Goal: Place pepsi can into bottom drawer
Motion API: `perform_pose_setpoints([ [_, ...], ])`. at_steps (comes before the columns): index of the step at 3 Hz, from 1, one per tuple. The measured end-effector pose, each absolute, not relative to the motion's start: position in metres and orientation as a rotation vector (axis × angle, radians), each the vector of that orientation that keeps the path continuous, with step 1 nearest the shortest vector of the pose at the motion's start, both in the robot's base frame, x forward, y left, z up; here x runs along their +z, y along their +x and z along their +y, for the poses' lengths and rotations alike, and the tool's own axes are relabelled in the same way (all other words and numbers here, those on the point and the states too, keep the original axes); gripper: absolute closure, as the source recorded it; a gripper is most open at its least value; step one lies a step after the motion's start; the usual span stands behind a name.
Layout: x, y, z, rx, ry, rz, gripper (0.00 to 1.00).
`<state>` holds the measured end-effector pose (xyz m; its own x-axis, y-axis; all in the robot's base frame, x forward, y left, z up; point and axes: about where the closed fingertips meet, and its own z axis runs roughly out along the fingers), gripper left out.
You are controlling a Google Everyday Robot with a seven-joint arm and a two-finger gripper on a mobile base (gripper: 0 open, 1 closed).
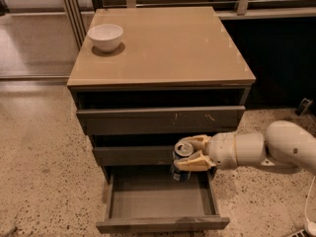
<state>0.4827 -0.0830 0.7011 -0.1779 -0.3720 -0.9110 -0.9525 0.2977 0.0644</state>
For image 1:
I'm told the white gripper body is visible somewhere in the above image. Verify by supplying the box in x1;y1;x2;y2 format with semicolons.
207;132;238;170

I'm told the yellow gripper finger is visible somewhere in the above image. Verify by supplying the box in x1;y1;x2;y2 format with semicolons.
179;134;210;153
174;150;216;172

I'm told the blue pepsi can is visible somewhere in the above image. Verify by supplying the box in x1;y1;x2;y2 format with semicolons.
171;141;194;182

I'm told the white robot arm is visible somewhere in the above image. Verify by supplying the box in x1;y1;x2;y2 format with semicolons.
173;120;316;174

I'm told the grey top drawer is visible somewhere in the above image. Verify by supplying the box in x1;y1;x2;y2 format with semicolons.
77;106;245;135

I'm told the grey open bottom drawer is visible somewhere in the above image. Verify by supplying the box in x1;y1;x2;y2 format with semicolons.
96;165;229;233

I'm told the grey drawer cabinet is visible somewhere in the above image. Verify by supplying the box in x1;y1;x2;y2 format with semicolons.
66;6;257;183

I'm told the grey middle drawer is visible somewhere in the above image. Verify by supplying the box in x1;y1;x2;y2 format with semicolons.
93;145;174;166

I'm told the white ceramic bowl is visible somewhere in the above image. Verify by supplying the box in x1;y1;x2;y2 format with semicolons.
88;24;123;52

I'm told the small grey floor bracket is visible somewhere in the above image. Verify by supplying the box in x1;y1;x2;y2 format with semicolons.
294;98;313;116

